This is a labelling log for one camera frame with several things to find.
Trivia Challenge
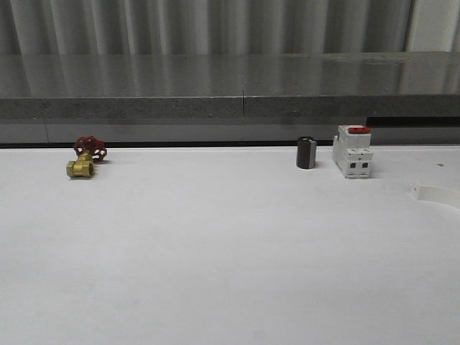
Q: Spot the white half-ring pipe clamp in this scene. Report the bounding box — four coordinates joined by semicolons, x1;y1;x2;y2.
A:
410;185;460;208

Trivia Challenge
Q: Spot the dark brown cylindrical capacitor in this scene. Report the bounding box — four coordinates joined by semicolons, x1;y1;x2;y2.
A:
296;137;317;170

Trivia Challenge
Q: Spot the grey stone counter ledge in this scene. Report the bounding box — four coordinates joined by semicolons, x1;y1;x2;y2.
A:
1;52;459;127

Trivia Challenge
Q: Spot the grey corrugated curtain backdrop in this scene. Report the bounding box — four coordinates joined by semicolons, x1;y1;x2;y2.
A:
0;0;460;57

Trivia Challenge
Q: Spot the white circuit breaker red switch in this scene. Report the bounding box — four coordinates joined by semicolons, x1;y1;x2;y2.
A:
332;125;373;179

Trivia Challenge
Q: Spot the brass valve with red handle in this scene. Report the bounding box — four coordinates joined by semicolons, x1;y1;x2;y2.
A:
66;136;107;178

